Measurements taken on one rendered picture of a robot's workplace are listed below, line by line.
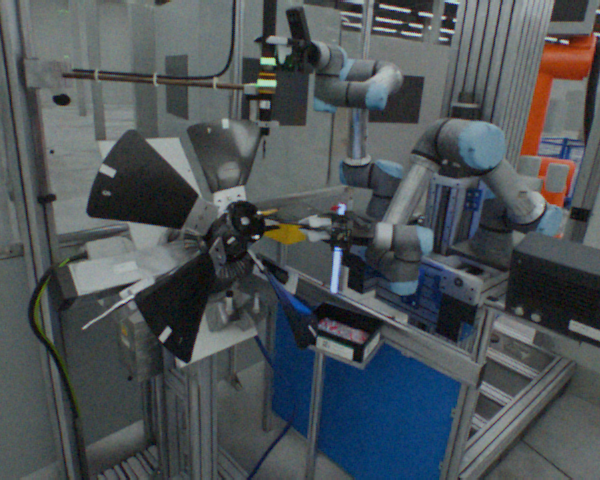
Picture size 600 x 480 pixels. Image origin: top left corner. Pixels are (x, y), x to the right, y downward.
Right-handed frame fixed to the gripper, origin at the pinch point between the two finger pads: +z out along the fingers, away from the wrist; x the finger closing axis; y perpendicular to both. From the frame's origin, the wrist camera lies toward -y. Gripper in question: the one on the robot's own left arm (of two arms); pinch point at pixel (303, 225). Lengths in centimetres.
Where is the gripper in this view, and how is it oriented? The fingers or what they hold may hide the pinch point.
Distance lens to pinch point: 124.1
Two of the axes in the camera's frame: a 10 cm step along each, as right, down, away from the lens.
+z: -9.9, -1.1, 1.2
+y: -1.5, 4.2, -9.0
